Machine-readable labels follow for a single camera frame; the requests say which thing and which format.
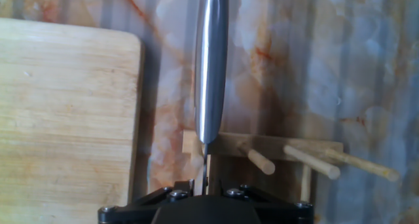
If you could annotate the wooden cutting board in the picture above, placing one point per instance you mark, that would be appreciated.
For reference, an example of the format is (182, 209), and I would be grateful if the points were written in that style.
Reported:
(65, 119)

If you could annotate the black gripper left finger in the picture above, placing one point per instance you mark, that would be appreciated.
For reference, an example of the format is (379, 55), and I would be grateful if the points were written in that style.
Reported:
(144, 204)

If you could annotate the wooden peg knife rack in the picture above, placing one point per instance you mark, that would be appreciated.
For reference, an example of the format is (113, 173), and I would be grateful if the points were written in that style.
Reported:
(229, 144)

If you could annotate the orange marble pattern mat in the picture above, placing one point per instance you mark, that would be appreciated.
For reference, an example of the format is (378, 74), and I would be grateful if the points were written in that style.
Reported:
(327, 70)

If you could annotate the steel cleaver knife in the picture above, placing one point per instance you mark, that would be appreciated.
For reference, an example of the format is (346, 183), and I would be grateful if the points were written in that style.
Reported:
(211, 70)

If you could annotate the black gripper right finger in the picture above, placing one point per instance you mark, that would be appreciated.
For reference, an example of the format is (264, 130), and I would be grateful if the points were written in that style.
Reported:
(281, 209)

